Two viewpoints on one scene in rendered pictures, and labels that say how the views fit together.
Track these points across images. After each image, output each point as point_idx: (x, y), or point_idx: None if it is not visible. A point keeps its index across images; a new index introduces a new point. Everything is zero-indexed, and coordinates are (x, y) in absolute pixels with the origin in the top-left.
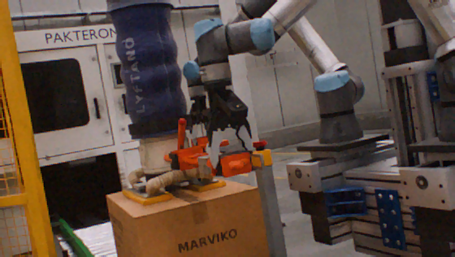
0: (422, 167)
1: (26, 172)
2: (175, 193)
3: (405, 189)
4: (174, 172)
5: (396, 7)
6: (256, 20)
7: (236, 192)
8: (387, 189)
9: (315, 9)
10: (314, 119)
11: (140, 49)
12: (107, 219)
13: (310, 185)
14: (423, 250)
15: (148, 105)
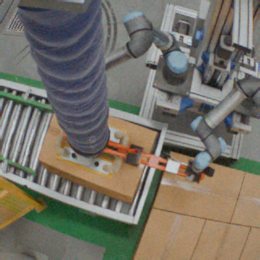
0: (240, 124)
1: (9, 189)
2: (104, 152)
3: (232, 128)
4: (121, 158)
5: (228, 57)
6: (223, 148)
7: (152, 145)
8: (209, 104)
9: None
10: None
11: (99, 136)
12: None
13: (175, 113)
14: (228, 130)
15: (100, 146)
